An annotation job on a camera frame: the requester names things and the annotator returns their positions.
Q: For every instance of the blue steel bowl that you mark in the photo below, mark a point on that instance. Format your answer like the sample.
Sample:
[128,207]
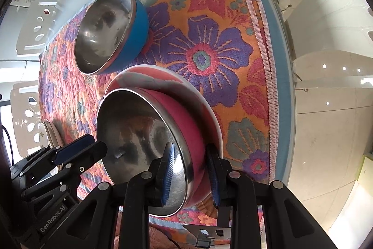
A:
[102,27]

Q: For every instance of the pink steel bowl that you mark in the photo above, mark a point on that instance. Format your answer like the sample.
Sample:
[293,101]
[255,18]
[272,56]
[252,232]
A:
[176,113]

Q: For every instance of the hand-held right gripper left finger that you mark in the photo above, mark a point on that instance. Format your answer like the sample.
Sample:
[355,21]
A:
[167,176]

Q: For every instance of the square floral plate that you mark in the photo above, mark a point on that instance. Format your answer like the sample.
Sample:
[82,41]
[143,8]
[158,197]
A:
[49,129]

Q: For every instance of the metal bracket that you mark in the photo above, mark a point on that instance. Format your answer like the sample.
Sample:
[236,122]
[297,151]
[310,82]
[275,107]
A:
[192,228]

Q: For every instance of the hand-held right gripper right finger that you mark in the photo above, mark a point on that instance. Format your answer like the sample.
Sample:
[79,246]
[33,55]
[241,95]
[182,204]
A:
[215,182]

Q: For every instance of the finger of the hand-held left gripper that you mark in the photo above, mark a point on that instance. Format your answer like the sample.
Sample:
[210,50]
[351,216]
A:
[87,158]
[75,147]

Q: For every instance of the floral tablecloth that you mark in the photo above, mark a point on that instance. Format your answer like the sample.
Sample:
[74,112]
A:
[209,33]

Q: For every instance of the pink quilted cloth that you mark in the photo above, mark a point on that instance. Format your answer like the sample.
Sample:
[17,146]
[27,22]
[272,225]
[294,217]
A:
[157,237]

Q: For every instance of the pale green box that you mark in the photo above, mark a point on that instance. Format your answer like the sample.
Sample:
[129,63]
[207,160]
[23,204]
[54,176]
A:
[365,168]

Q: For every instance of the leaf print ceramic bowl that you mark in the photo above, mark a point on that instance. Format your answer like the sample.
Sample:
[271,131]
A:
[163,77]

